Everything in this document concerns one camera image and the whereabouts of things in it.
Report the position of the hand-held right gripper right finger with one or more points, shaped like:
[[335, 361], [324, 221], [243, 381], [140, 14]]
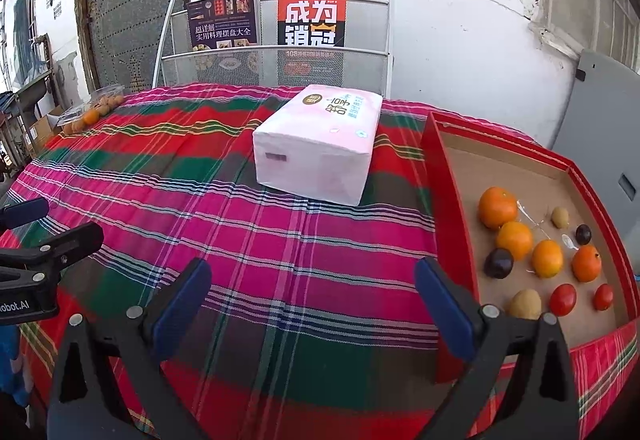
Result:
[[447, 310]]

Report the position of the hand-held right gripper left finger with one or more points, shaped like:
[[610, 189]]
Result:
[[182, 305]]

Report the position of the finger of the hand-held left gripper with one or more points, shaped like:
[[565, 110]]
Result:
[[75, 240], [27, 211]]

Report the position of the large dark plum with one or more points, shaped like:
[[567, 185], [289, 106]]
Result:
[[498, 263]]

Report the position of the large kiwi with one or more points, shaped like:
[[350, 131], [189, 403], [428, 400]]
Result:
[[525, 304]]

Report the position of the large orange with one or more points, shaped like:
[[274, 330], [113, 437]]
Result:
[[515, 240]]

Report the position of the small orange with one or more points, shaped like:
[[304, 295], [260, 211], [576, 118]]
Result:
[[547, 259]]

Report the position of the mandarin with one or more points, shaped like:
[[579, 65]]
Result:
[[586, 264], [497, 207]]

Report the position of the large red tomato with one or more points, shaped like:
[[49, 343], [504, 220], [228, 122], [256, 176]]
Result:
[[563, 300]]

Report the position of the small kiwi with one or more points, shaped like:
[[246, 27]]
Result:
[[560, 217]]

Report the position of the small dark plum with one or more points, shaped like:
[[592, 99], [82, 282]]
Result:
[[583, 234]]

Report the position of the small red tomato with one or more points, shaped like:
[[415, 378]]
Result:
[[603, 297]]

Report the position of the red cardboard box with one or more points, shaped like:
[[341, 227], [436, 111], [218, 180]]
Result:
[[500, 160]]

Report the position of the brown cardboard box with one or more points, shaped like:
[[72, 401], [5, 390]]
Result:
[[42, 128]]

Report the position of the small tangerine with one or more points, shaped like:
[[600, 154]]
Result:
[[90, 117]]

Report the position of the plaid tablecloth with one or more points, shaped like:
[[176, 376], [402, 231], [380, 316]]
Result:
[[300, 270]]

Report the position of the pile of small brown eggs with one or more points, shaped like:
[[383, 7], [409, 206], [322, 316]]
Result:
[[107, 103]]

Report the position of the clear plastic tray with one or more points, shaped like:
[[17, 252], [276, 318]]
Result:
[[100, 90]]

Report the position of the metal cart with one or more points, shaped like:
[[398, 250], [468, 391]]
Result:
[[45, 65]]

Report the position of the blue-paned window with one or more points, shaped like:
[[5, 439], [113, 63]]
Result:
[[25, 20]]

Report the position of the pink white tissue pack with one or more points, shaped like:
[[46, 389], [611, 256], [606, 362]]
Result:
[[310, 155]]

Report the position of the grey plastic panel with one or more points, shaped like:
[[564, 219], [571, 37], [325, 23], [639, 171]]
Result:
[[600, 120]]

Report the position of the dark cookbook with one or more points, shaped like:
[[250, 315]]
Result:
[[225, 35]]

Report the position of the white metal mesh chair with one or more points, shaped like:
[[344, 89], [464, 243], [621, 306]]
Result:
[[370, 20]]

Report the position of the red and black book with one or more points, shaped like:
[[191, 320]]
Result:
[[310, 20]]

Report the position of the barred window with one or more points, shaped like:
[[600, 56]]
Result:
[[622, 25]]

